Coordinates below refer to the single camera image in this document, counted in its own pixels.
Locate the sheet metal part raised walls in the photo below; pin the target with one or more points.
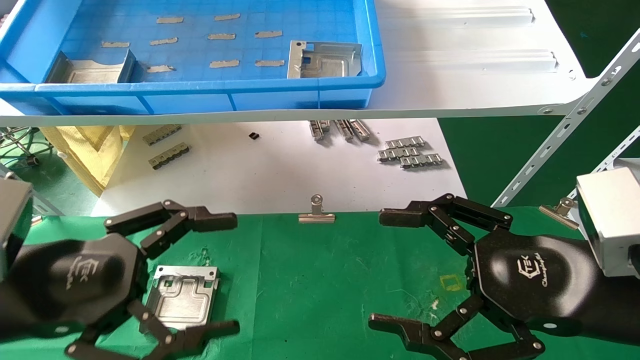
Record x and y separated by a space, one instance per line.
90 72

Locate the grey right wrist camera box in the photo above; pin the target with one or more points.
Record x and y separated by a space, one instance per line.
610 220

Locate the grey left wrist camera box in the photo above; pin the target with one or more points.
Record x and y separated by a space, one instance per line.
14 215

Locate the blue plastic bin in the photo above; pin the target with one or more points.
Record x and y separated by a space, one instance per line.
250 100

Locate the white lower board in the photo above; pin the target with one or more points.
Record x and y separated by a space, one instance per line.
275 175

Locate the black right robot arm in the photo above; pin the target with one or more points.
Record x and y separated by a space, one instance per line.
620 310

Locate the long white perforated rack strut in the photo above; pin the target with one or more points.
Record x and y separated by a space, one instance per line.
565 130

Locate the grey perforated rack strut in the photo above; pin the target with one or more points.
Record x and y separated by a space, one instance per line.
47 205

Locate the yellow woven bag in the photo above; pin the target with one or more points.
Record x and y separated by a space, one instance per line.
90 155

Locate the bent sheet metal part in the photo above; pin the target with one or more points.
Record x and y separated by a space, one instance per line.
182 300

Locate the silver metal bracket piece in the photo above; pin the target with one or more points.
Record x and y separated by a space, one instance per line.
318 130
344 130
361 130

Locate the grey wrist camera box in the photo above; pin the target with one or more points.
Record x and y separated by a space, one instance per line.
14 215
610 220

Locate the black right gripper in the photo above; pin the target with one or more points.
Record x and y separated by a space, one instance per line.
530 280

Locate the green cloth mat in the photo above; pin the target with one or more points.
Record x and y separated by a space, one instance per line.
310 280

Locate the flat stamped sheet metal part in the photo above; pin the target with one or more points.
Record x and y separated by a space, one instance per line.
325 62

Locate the tan connector strip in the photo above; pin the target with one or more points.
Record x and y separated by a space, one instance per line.
162 135

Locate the metal clip strips left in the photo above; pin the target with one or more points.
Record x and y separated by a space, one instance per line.
170 156

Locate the silver toothed metal strip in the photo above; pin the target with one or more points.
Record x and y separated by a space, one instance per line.
421 161
398 154
405 142

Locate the short white perforated rack strut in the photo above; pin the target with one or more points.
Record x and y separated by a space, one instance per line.
620 150

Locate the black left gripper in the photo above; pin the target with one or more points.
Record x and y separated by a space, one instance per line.
75 280

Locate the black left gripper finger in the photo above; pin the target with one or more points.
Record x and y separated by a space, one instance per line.
210 221

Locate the white metal shelf board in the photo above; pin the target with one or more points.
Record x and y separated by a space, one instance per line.
450 85

